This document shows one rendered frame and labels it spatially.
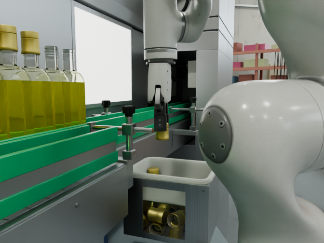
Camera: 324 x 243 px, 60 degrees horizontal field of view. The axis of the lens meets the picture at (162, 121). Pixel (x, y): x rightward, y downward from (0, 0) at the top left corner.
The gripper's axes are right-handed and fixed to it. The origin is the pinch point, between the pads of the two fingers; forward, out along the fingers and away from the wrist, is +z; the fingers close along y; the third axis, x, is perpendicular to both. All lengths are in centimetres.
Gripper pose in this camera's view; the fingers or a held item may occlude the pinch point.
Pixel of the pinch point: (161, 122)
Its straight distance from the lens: 73.4
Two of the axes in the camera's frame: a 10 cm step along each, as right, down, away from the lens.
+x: 9.9, 0.0, -1.5
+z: 0.1, 9.9, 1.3
